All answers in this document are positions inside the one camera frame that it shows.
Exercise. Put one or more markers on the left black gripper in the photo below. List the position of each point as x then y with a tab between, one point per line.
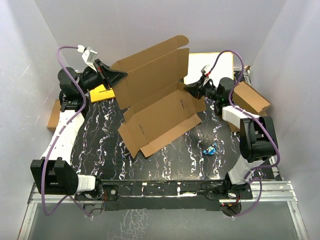
113	76

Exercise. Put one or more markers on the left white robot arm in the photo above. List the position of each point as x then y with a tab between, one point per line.
52	173

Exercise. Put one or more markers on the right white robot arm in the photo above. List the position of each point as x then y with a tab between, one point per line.
257	136

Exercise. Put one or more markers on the blue toy car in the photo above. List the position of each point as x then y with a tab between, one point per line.
210	150

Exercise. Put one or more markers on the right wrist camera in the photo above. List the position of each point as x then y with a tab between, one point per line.
206	70

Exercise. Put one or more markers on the white board yellow frame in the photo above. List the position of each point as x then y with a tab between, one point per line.
223	68

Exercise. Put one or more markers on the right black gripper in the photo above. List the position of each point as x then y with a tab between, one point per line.
195	89

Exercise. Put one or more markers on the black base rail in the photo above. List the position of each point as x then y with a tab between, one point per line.
211	195

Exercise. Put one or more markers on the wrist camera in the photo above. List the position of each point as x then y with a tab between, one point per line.
88	55
206	70

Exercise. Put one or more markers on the yellow pad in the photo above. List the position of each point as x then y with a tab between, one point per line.
100	93

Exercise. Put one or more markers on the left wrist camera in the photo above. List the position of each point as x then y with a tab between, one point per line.
88	55

